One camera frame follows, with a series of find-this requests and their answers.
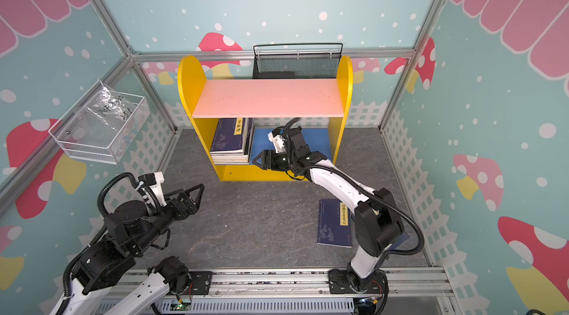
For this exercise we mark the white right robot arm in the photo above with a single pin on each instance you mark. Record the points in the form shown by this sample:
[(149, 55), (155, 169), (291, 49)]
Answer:
[(381, 228)]

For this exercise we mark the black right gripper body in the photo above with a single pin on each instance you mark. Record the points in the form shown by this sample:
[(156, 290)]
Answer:
[(275, 159)]

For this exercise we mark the clear plastic bag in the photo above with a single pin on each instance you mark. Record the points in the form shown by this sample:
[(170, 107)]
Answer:
[(106, 113)]

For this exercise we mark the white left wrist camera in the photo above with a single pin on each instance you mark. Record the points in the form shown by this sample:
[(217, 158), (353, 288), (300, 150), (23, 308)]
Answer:
[(151, 187)]

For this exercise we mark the dark portrait cover book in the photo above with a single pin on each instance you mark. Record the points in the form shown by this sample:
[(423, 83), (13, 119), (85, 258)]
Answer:
[(230, 159)]

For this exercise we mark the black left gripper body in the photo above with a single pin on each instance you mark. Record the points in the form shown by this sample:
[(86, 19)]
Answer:
[(181, 213)]

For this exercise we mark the white wire wall basket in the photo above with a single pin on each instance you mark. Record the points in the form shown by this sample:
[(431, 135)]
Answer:
[(76, 143)]

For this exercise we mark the navy book floral cover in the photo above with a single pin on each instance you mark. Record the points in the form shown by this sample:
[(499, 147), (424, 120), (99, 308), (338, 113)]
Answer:
[(232, 135)]

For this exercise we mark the yellow cartoon cover book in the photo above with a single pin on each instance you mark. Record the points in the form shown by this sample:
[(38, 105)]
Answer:
[(231, 162)]

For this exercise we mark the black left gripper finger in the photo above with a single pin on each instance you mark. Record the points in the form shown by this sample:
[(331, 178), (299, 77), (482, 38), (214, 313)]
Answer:
[(179, 195), (194, 198)]

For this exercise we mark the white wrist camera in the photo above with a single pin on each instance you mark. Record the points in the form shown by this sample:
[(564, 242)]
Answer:
[(277, 138), (151, 187)]

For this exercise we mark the grey slotted cable duct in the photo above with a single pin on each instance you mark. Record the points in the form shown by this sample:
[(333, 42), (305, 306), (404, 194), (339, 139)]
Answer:
[(258, 306)]

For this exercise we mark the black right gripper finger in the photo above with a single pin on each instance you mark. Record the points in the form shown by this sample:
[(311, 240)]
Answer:
[(262, 165), (261, 158)]

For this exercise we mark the black wire mesh basket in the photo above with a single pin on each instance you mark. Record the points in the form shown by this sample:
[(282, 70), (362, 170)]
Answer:
[(297, 61)]

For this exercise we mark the navy book yellow label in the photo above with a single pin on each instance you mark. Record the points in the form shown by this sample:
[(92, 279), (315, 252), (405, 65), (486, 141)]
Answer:
[(229, 155)]

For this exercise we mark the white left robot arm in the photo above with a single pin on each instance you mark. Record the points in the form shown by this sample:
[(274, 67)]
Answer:
[(131, 229)]

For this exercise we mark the yellow bookshelf with coloured shelves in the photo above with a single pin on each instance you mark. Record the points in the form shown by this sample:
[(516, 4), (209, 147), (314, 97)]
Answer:
[(208, 100)]

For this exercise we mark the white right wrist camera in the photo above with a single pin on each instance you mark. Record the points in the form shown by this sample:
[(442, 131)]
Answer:
[(277, 138)]

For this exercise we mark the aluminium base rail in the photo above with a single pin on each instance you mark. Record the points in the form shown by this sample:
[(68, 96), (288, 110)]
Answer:
[(314, 282)]

